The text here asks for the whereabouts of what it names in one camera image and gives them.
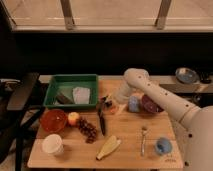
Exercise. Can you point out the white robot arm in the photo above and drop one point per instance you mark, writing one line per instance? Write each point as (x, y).
(198, 121)

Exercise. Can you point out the purple bowl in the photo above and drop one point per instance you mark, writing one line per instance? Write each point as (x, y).
(150, 106)

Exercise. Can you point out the orange bowl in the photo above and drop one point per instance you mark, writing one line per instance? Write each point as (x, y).
(53, 120)

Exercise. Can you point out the white folded cloth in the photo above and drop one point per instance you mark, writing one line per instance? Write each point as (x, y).
(81, 95)

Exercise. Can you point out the blue sponge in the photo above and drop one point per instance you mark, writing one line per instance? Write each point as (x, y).
(133, 104)

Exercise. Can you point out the green plastic tray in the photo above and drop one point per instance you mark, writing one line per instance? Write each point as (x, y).
(64, 84)

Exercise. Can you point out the red yellow apple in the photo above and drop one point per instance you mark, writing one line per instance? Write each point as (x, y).
(73, 117)

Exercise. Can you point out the dark sponge block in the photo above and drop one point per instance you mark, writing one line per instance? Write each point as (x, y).
(63, 99)

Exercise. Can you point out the bunch of dark grapes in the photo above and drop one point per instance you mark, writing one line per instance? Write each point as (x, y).
(87, 129)

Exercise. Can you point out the metal fork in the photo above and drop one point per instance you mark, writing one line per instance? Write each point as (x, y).
(144, 132)

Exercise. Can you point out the yellow banana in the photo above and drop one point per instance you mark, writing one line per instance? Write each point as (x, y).
(110, 145)

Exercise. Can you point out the white cup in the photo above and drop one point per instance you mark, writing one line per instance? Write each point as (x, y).
(53, 145)

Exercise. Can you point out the grey plate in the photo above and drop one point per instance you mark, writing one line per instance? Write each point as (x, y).
(186, 75)

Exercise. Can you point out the blue cup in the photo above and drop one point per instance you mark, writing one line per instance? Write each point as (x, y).
(163, 146)

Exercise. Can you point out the black chair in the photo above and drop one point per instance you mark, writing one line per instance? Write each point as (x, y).
(11, 128)

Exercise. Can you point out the black handled knife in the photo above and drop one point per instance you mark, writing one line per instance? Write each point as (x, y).
(101, 117)

